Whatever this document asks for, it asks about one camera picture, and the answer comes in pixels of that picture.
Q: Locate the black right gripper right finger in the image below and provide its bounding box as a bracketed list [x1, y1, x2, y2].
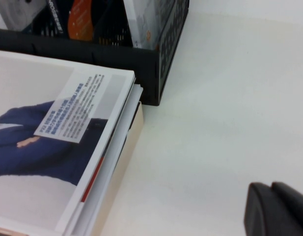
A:
[271, 181, 303, 236]

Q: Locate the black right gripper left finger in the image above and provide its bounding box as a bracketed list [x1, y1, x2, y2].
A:
[244, 182, 302, 236]

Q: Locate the ROS2 book with orange border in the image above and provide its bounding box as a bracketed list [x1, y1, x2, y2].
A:
[123, 0, 164, 50]

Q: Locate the thick cream-paged book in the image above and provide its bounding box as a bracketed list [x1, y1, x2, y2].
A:
[88, 100, 144, 236]

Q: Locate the black perforated book stand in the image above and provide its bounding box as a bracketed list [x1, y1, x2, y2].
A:
[0, 0, 190, 107]

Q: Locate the black mobile robot book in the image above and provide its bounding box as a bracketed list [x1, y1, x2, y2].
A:
[21, 0, 110, 41]

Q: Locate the white car suspension book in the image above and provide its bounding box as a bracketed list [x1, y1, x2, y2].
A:
[0, 0, 48, 31]

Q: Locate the thin white booklet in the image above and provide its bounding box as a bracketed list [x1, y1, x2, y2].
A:
[64, 83, 144, 236]

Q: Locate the magazine with blue-suited man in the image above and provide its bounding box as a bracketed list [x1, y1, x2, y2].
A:
[0, 49, 137, 234]

